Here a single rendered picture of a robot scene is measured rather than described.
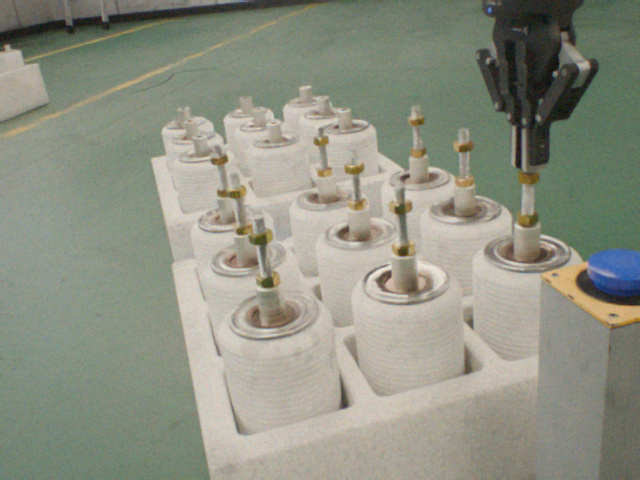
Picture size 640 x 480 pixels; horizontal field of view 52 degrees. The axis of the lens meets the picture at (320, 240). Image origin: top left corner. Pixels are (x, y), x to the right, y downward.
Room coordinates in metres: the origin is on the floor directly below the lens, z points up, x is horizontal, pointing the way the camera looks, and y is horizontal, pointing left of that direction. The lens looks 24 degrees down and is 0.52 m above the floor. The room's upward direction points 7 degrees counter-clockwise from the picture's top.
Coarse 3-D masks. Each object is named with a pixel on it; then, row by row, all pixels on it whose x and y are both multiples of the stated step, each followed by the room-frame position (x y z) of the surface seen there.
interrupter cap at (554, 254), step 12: (504, 240) 0.55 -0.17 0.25; (540, 240) 0.54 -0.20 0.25; (552, 240) 0.54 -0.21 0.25; (492, 252) 0.53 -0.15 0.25; (504, 252) 0.53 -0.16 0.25; (540, 252) 0.52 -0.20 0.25; (552, 252) 0.52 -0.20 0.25; (564, 252) 0.51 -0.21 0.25; (492, 264) 0.51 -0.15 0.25; (504, 264) 0.50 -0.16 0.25; (516, 264) 0.50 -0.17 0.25; (528, 264) 0.50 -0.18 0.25; (540, 264) 0.50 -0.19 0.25; (552, 264) 0.49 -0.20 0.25; (564, 264) 0.49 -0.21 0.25
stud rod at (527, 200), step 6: (522, 186) 0.52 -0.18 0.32; (528, 186) 0.52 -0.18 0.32; (534, 186) 0.52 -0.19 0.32; (522, 192) 0.52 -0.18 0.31; (528, 192) 0.52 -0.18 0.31; (522, 198) 0.52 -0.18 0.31; (528, 198) 0.52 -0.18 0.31; (522, 204) 0.52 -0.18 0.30; (528, 204) 0.52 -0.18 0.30; (522, 210) 0.52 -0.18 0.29; (528, 210) 0.52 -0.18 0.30
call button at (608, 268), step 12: (600, 252) 0.36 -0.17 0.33; (612, 252) 0.36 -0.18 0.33; (624, 252) 0.36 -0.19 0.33; (636, 252) 0.36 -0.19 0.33; (588, 264) 0.35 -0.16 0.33; (600, 264) 0.35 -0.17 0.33; (612, 264) 0.34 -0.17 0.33; (624, 264) 0.34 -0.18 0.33; (636, 264) 0.34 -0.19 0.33; (600, 276) 0.34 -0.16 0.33; (612, 276) 0.33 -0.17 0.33; (624, 276) 0.33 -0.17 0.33; (636, 276) 0.33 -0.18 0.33; (600, 288) 0.34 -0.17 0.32; (612, 288) 0.33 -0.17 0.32; (624, 288) 0.33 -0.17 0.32; (636, 288) 0.33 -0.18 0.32
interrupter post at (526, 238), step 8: (520, 224) 0.52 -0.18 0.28; (536, 224) 0.52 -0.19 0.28; (520, 232) 0.52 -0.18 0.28; (528, 232) 0.51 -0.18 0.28; (536, 232) 0.51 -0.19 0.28; (520, 240) 0.52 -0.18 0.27; (528, 240) 0.51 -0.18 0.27; (536, 240) 0.51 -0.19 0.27; (520, 248) 0.52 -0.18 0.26; (528, 248) 0.51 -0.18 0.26; (536, 248) 0.51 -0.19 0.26; (520, 256) 0.52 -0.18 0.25; (528, 256) 0.51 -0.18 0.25; (536, 256) 0.51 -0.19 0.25
